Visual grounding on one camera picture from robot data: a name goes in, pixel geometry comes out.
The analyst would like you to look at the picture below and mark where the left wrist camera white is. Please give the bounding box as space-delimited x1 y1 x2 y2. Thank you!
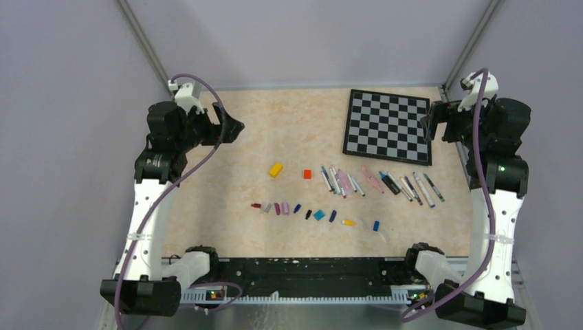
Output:
168 80 205 115

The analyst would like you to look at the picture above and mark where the black capped white marker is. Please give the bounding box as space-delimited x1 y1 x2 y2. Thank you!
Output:
353 179 366 197

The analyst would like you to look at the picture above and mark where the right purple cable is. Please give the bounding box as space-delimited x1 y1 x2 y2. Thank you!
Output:
400 68 496 323

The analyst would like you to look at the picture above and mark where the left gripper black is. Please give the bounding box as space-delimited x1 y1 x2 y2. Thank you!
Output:
175 101 243 152

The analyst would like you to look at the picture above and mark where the pink highlighter pen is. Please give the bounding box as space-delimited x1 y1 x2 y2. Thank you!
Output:
337 169 353 196

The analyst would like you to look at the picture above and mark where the white cable duct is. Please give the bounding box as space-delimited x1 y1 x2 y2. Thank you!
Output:
180 289 411 305

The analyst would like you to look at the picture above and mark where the pink eraser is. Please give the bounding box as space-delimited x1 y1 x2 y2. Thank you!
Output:
360 165 384 194

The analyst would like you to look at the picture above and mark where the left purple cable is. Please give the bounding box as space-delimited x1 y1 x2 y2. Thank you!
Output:
113 74 245 330

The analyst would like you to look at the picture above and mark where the blue teal pen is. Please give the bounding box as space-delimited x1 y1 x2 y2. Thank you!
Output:
321 165 336 194

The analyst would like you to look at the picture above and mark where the black white checkerboard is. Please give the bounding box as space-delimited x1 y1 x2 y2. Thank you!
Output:
342 89 432 166

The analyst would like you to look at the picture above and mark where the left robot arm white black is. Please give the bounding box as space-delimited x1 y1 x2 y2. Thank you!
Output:
100 101 245 316

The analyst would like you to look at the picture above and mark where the thin purple pen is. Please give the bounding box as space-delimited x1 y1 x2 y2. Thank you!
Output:
404 176 424 206

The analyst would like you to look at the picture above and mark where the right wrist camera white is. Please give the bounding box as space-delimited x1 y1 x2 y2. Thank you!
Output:
457 72 498 112

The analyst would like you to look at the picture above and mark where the purple cable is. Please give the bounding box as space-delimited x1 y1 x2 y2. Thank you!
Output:
113 74 245 330
400 68 496 323

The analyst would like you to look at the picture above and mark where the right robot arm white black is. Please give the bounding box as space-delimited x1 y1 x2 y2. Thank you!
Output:
403 98 531 329

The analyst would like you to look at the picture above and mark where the teal highlighter cap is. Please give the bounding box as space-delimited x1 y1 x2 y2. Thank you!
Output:
313 210 325 221

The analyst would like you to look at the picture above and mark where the blue clear pen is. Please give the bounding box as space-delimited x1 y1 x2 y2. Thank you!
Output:
412 172 435 208

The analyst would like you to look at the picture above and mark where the yellow block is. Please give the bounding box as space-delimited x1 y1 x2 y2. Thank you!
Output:
268 162 283 178

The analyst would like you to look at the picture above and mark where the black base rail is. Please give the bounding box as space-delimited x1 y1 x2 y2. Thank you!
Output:
196 257 430 298

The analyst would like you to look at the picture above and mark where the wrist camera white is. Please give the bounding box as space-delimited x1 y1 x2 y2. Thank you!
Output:
457 72 498 112
168 80 205 115

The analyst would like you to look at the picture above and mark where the dark thin pen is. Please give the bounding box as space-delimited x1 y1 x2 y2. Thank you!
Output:
423 173 446 203

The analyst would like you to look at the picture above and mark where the small red block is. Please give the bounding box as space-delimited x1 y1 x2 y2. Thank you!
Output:
302 169 312 179

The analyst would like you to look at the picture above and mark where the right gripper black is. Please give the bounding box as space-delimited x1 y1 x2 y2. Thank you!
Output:
420 96 494 151

